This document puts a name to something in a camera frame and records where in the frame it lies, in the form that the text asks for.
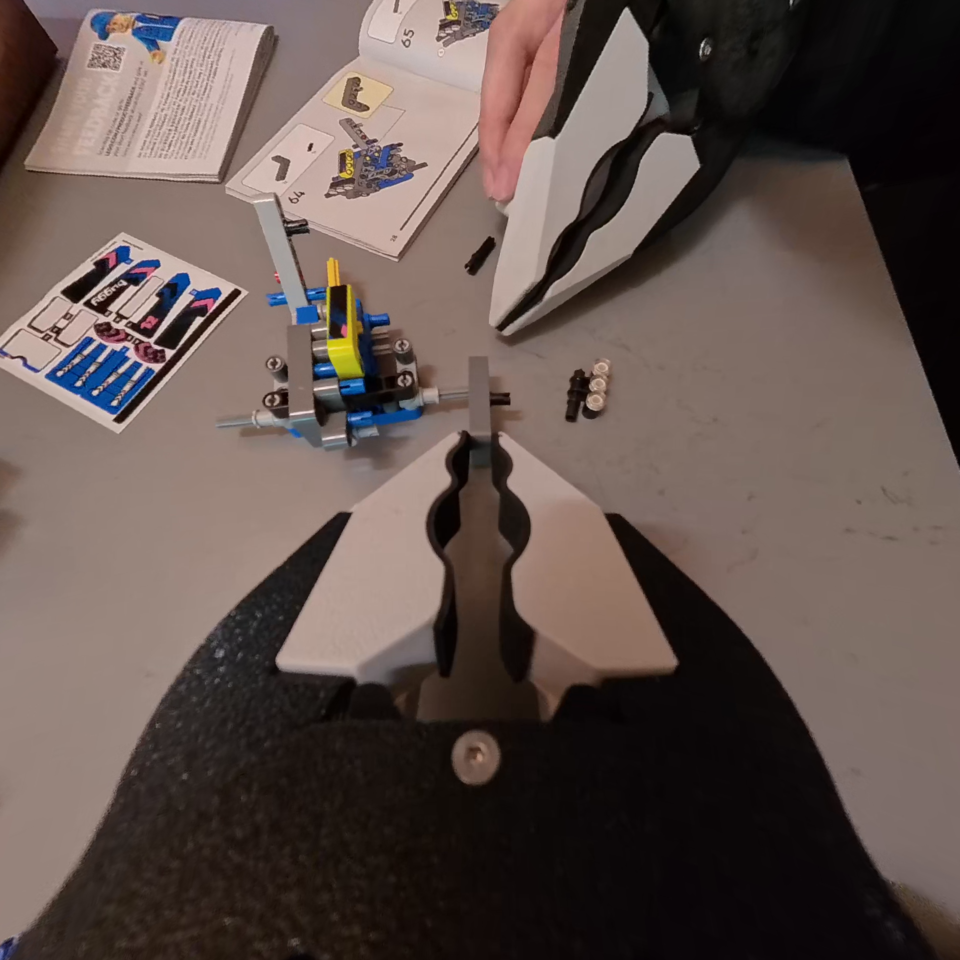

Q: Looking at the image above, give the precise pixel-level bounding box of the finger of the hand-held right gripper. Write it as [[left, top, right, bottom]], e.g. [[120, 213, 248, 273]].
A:
[[488, 7, 670, 333], [501, 129, 704, 336]]

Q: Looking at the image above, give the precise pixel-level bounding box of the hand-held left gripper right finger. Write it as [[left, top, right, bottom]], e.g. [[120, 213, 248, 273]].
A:
[[487, 431, 680, 720]]

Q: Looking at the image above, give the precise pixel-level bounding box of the person's right hand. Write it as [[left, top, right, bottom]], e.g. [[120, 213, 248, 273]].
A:
[[477, 0, 582, 208]]

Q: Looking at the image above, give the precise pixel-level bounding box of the closed lego booklet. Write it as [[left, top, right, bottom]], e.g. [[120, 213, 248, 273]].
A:
[[23, 6, 276, 184]]

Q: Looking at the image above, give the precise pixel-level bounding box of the open lego instruction booklet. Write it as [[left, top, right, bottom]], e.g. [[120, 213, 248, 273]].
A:
[[224, 0, 513, 263]]

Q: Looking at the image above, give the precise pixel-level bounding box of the lego sticker sheet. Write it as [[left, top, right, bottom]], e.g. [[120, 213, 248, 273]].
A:
[[0, 230, 249, 435]]

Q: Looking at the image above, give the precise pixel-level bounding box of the partly built lego model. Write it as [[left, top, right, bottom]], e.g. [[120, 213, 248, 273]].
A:
[[215, 190, 471, 454]]

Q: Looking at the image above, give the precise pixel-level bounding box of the dark brown wooden object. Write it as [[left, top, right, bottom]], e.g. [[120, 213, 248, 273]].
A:
[[0, 0, 60, 171]]

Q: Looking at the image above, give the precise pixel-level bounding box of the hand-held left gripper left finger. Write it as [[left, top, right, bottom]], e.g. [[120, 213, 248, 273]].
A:
[[275, 429, 471, 721]]

